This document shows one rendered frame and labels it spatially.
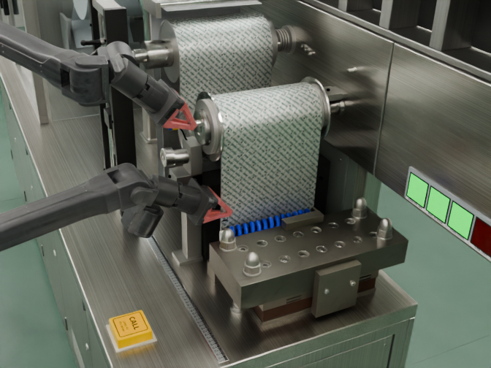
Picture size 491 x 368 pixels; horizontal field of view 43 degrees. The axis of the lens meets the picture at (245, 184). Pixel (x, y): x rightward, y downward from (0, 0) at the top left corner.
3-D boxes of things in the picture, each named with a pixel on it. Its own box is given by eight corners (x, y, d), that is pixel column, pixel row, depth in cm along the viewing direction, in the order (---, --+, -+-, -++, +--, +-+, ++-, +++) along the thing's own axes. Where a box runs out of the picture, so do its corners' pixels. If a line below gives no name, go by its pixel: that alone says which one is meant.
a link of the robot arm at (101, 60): (78, 107, 113) (76, 65, 108) (71, 78, 122) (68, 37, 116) (143, 103, 117) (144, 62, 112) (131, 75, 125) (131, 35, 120)
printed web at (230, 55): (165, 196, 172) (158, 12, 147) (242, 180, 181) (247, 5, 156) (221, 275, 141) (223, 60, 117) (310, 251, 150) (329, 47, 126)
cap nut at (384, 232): (372, 233, 135) (375, 215, 133) (386, 229, 137) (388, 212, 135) (382, 242, 132) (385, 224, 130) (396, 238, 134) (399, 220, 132)
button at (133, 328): (109, 327, 126) (108, 317, 125) (142, 317, 129) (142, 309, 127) (118, 350, 120) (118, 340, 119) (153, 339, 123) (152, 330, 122)
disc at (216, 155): (194, 142, 139) (194, 80, 131) (196, 142, 139) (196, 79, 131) (221, 174, 127) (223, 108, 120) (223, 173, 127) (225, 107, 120)
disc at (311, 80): (291, 125, 148) (297, 67, 141) (294, 125, 148) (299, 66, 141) (324, 153, 137) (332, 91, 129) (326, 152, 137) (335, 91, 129)
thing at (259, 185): (220, 233, 136) (221, 158, 127) (312, 211, 145) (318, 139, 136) (221, 234, 136) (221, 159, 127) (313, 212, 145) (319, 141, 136)
